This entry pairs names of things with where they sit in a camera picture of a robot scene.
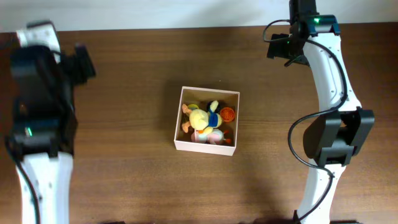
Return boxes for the yellow plush duck toy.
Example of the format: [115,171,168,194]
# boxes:
[181,104,223,133]

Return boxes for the black round puck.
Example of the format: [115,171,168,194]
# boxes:
[206,100,221,113]

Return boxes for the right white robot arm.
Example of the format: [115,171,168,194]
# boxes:
[263,0,375,223]

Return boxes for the black cable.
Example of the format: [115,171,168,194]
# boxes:
[3,136,42,224]
[262,19,349,224]

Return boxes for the left black cable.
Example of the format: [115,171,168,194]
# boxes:
[3,136,42,224]

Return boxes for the white cardboard box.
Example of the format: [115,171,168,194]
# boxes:
[174,86,240,156]

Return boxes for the right black cable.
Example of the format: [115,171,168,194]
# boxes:
[262,19,349,224]

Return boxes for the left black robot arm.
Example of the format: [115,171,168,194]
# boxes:
[4,21,96,223]

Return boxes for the orange round cage ball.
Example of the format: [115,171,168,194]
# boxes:
[220,107,236,123]

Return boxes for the white duck pink hat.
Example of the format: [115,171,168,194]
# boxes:
[191,129,232,145]

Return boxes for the yellow rattle drum toy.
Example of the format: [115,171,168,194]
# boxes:
[188,104,199,110]

